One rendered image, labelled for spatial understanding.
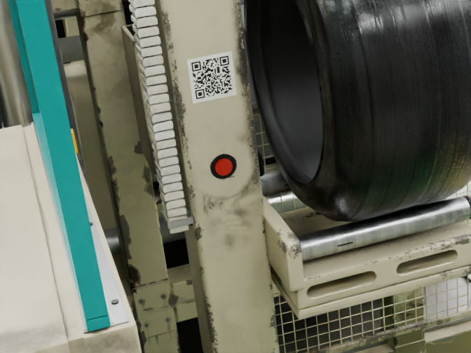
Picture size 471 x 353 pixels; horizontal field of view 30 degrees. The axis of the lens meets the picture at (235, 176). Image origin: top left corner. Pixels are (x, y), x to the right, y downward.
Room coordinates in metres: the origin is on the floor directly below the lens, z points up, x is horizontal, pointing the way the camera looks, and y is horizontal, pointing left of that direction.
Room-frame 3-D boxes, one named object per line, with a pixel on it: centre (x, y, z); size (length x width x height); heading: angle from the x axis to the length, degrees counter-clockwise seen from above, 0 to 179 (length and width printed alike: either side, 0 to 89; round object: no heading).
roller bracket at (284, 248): (1.47, -0.04, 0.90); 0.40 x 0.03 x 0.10; 14
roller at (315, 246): (1.38, -0.25, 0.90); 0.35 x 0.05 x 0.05; 104
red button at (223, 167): (1.37, 0.02, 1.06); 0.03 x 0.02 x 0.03; 104
